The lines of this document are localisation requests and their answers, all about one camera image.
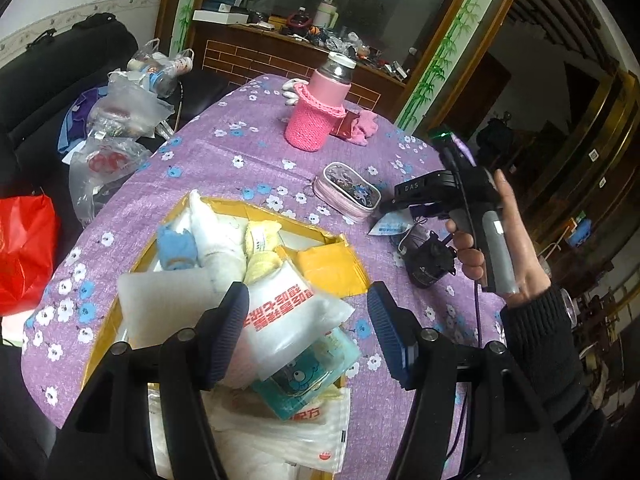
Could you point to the person's right hand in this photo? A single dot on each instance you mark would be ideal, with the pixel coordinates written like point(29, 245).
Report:
point(525, 260)

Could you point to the white foam block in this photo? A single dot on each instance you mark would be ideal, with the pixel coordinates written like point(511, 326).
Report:
point(170, 305)

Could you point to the pink bottle with steel lid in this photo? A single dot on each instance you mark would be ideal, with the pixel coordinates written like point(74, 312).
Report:
point(327, 87)

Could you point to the black sofa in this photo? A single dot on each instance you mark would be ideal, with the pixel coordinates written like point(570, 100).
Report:
point(50, 90)

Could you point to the white gloves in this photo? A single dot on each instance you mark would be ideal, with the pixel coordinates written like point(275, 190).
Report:
point(295, 92)

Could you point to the pink cloth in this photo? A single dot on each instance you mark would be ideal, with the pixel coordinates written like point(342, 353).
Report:
point(367, 127)

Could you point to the white towel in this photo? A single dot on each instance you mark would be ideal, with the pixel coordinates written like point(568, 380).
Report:
point(215, 230)

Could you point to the blue cloth on sofa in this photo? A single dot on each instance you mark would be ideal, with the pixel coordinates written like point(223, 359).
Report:
point(75, 120)

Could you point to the small blue white packet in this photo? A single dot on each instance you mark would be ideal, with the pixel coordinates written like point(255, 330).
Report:
point(392, 225)

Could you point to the crumpled clear plastic bag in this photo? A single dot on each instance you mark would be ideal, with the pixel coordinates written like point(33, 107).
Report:
point(127, 105)

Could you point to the pink pencil pouch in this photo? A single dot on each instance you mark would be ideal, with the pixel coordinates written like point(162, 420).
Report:
point(347, 190)

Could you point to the brick pattern wooden cabinet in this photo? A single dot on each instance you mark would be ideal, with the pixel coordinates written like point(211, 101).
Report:
point(240, 55)

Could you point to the red plastic bag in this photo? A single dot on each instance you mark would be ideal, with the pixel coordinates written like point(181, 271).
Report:
point(25, 255)

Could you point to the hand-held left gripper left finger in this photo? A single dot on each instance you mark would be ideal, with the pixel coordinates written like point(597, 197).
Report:
point(230, 330)

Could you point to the printed plastic bag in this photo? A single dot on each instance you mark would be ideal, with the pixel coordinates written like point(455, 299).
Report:
point(280, 435)

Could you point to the pink knitted cup sleeve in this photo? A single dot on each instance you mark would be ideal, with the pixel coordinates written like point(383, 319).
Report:
point(307, 125)

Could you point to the purple floral tablecloth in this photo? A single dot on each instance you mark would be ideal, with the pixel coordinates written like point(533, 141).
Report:
point(150, 195)

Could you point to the white mug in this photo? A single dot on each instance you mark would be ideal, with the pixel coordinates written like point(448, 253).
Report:
point(326, 15)

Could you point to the bamboo painted wooden frame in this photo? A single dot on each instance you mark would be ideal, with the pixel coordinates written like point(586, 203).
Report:
point(440, 60)

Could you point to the plastic bag with bottles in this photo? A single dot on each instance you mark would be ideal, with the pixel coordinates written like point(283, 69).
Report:
point(160, 67)

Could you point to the blue towel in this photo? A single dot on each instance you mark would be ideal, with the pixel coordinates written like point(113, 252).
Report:
point(177, 247)

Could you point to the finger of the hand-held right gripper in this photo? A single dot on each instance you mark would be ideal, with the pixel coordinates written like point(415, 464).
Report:
point(400, 206)

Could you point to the blue plastic item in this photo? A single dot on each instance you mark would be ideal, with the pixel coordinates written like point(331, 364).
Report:
point(580, 231)

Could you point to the pale yellow towel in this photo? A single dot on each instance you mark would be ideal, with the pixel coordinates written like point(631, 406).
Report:
point(270, 237)

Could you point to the foam box with yellow tape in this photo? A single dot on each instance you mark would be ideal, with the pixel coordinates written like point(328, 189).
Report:
point(320, 265)

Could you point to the person's right forearm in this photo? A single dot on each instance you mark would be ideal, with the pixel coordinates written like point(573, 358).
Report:
point(545, 350)

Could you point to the white flat box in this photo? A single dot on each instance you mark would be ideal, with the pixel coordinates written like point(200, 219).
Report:
point(220, 16)

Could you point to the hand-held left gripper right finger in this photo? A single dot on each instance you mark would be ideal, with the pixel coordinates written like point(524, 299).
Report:
point(392, 335)

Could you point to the white packet red print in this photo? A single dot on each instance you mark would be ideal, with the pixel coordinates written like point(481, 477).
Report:
point(285, 320)

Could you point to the teal tissue packet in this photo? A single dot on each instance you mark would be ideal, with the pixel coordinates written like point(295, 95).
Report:
point(310, 375)

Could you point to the clear bag with red print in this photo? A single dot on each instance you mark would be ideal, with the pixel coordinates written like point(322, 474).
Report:
point(107, 165)

